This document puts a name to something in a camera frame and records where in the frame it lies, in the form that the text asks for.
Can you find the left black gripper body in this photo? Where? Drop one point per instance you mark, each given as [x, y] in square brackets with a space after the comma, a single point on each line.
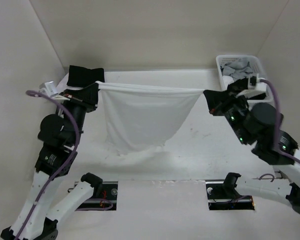
[75, 97]

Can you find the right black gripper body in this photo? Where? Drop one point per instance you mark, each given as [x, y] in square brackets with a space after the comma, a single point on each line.
[233, 108]

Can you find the white tank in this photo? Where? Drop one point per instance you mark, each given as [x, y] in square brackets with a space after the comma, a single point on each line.
[63, 84]
[139, 117]

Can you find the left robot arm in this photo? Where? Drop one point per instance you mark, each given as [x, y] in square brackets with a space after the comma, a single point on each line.
[60, 133]

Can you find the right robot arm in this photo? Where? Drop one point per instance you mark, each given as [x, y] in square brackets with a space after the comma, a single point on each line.
[256, 126]

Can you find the folded black tank top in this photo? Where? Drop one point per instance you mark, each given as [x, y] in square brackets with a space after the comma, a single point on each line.
[81, 77]

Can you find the black tank top in basket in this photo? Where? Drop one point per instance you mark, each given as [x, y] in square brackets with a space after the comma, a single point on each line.
[240, 88]

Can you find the folded white tank top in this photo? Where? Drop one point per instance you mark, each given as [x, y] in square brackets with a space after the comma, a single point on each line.
[63, 84]

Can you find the grey tank top in basket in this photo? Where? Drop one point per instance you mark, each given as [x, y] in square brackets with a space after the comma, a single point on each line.
[238, 69]

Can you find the white garment in basket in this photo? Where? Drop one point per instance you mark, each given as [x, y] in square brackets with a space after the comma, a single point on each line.
[227, 80]

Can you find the white plastic laundry basket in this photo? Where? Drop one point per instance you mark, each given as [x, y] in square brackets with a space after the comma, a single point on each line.
[254, 63]

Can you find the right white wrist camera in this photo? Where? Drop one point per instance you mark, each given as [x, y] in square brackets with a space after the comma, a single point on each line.
[255, 84]

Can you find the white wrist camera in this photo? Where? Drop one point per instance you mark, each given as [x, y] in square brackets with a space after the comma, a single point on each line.
[255, 84]
[49, 89]

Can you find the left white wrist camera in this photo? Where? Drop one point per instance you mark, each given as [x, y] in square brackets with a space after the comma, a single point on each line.
[49, 89]

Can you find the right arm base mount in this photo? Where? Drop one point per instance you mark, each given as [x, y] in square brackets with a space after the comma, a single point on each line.
[220, 200]

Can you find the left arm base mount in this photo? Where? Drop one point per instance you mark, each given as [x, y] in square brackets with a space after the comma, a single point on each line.
[105, 200]

